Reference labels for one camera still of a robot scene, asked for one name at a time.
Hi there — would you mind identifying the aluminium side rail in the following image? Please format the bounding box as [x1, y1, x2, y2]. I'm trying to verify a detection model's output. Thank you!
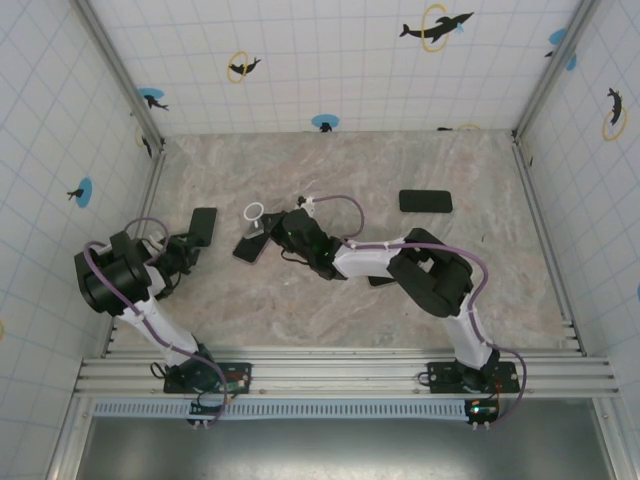
[510, 130, 589, 357]
[101, 142, 170, 359]

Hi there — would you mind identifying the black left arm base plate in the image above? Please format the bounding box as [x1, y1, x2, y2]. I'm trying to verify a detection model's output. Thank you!
[163, 361, 254, 396]

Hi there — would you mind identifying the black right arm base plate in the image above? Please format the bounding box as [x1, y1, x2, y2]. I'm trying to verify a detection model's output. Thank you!
[427, 360, 521, 396]

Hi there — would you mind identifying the small circuit board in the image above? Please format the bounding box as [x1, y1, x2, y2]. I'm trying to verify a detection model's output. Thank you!
[187, 393, 237, 427]
[463, 397, 501, 429]

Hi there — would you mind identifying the aluminium frame leg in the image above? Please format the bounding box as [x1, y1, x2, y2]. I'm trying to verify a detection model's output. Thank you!
[592, 397, 634, 480]
[47, 397, 96, 480]

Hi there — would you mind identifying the aluminium corner post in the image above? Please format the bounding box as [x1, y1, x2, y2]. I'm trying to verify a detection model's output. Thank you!
[510, 0, 607, 140]
[73, 0, 166, 151]

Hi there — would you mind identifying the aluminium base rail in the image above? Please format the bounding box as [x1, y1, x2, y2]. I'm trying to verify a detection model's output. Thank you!
[73, 347, 621, 400]

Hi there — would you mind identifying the grey metal sheet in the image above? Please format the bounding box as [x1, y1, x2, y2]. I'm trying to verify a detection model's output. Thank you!
[74, 417, 619, 480]

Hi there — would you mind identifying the white slotted cable duct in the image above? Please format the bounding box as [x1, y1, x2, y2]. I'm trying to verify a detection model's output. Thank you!
[92, 398, 471, 420]

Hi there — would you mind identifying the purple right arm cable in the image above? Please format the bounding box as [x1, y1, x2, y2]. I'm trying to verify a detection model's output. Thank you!
[309, 193, 527, 429]

